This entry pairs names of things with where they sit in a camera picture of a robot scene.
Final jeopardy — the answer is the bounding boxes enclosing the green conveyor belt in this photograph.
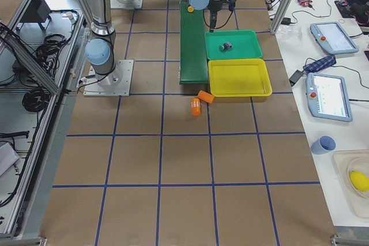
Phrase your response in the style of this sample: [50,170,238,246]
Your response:
[179,2,209,84]

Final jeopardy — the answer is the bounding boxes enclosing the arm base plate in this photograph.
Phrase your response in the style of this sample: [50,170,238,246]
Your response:
[83,59,134,97]
[110,0,143,10]

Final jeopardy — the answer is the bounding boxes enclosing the green plastic tray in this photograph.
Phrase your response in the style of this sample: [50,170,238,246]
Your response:
[205,30,263,60]

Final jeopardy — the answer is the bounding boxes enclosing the yellow lemon toy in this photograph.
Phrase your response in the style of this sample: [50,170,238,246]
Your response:
[349,171,368,192]

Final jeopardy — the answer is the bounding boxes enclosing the teach pendant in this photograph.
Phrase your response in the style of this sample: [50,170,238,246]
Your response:
[310,22,359,55]
[306,73,353,122]

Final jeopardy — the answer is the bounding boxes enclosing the orange cylinder with 4680 label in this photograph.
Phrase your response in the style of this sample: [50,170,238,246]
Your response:
[191,97,201,116]

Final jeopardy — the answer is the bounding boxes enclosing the blue plaid pouch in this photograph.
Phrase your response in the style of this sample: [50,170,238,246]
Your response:
[303,55,336,73]

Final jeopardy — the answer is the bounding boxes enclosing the dark push button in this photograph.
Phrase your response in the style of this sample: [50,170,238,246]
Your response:
[219,42,233,52]

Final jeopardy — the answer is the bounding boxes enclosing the clear plastic bin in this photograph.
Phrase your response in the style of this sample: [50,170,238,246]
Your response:
[332,150,368,219]

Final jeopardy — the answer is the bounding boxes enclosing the blue plastic cup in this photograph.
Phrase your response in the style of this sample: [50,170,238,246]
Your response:
[311,135,336,155]

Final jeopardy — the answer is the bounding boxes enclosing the black power adapter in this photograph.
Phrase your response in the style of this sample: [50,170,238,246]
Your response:
[289,70,304,87]

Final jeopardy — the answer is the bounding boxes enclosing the yellow push button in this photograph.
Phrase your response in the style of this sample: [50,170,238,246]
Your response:
[187,6,194,13]

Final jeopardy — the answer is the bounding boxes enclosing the plain orange cylinder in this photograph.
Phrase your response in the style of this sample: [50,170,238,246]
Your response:
[197,90,215,104]

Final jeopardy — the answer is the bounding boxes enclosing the far teach pendant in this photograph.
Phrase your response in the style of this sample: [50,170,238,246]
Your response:
[310,22,359,55]

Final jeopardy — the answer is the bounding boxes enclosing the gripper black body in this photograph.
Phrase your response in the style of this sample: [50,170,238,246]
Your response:
[208,0,236,14]

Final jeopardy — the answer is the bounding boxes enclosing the yellow plastic tray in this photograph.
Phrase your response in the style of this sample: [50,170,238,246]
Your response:
[208,58,272,97]

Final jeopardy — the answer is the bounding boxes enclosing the near teach pendant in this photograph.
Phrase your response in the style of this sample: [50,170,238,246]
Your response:
[306,73,353,122]

